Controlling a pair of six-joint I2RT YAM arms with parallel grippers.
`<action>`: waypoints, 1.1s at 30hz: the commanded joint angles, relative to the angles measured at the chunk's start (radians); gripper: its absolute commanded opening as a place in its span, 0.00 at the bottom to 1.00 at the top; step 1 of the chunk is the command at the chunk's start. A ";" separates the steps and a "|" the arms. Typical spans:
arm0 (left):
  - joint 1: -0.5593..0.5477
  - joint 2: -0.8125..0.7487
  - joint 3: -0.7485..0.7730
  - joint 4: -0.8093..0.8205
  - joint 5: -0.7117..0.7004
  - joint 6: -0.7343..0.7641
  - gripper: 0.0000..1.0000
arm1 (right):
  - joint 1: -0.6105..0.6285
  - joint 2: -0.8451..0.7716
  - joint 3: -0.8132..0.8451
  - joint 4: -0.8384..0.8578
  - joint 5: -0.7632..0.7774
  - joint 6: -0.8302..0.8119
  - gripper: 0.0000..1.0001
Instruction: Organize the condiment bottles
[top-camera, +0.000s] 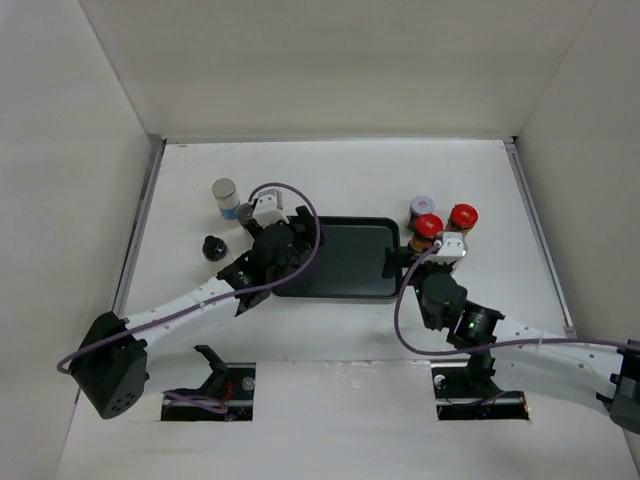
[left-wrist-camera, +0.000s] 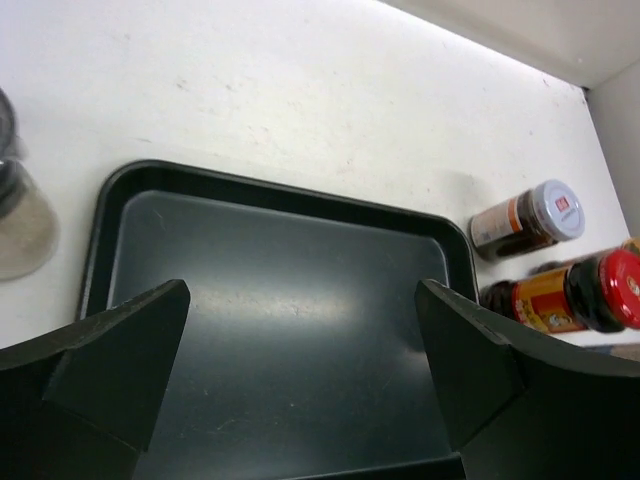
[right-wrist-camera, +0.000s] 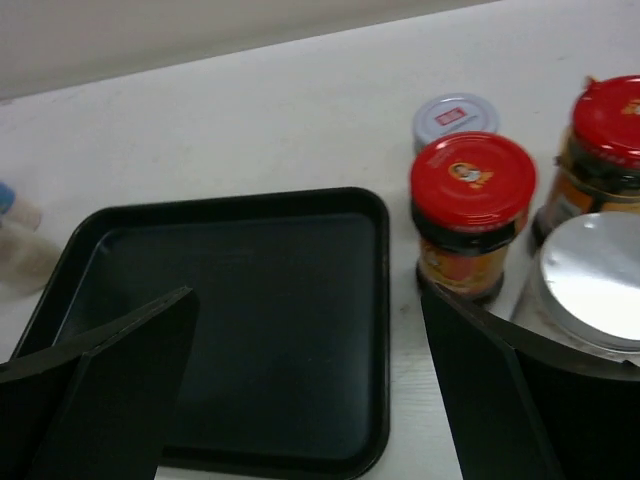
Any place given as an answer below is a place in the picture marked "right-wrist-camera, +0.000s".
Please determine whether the white-lid small jar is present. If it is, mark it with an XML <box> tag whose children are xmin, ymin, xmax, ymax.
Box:
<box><xmin>412</xmin><ymin>93</ymin><xmax>499</xmax><ymax>154</ymax></box>

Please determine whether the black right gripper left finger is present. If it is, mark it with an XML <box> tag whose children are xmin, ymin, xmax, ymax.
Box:
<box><xmin>1</xmin><ymin>288</ymin><xmax>199</xmax><ymax>479</ymax></box>

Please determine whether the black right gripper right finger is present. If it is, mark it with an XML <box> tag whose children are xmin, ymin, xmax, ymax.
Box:
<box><xmin>421</xmin><ymin>287</ymin><xmax>639</xmax><ymax>479</ymax></box>

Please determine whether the red-lid chili sauce jar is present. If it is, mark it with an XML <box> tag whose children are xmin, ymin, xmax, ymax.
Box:
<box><xmin>409</xmin><ymin>131</ymin><xmax>537</xmax><ymax>304</ymax></box>

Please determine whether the black plastic tray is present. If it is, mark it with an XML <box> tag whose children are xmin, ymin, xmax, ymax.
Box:
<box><xmin>14</xmin><ymin>187</ymin><xmax>390</xmax><ymax>479</ymax></box>

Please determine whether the silver-lid white granule jar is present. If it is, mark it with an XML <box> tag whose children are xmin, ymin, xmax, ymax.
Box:
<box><xmin>510</xmin><ymin>212</ymin><xmax>639</xmax><ymax>366</ymax></box>

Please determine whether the clear-cap salt grinder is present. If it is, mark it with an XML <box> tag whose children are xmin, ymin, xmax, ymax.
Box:
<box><xmin>1</xmin><ymin>220</ymin><xmax>61</xmax><ymax>294</ymax></box>

